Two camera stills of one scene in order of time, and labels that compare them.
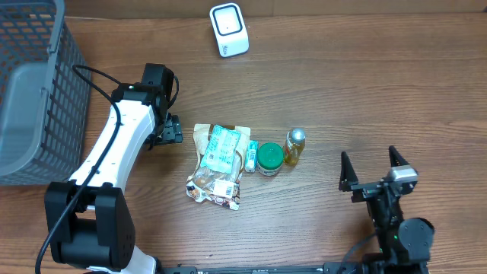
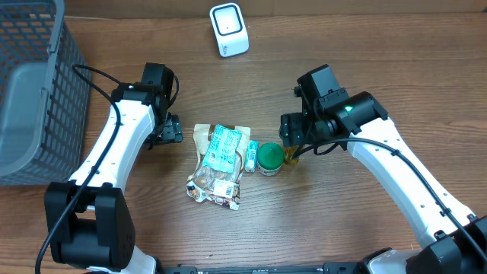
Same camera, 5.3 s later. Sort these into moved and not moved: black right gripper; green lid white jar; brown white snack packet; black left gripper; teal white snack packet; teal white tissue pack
Moved: black right gripper; brown white snack packet
Not moved: teal white snack packet; green lid white jar; black left gripper; teal white tissue pack
